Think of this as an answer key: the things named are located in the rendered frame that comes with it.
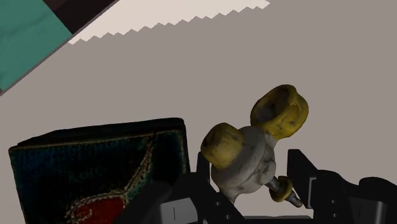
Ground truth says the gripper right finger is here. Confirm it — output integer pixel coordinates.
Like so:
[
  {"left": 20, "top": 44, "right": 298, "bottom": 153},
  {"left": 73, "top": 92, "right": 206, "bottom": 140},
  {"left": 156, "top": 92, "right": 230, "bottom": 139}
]
[{"left": 286, "top": 149, "right": 397, "bottom": 224}]

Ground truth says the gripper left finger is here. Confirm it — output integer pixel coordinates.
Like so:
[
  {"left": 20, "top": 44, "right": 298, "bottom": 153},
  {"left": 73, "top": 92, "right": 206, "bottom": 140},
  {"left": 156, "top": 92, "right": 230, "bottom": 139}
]
[{"left": 115, "top": 151, "right": 246, "bottom": 224}]

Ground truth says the yellow and white toy figure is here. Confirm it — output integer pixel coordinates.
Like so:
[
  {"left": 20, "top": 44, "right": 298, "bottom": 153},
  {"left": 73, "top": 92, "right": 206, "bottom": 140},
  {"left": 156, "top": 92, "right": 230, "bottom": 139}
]
[{"left": 200, "top": 84, "right": 309, "bottom": 208}]

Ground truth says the dark embroidered box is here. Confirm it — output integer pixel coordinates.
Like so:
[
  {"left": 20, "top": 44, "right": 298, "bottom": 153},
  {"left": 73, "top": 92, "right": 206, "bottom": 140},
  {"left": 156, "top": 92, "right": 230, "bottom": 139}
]
[{"left": 8, "top": 117, "right": 192, "bottom": 224}]

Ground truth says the teal and dark furniture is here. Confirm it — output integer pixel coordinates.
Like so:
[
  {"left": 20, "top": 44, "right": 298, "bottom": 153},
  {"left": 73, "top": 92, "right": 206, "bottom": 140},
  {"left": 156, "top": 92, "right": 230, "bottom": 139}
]
[{"left": 0, "top": 0, "right": 120, "bottom": 96}]

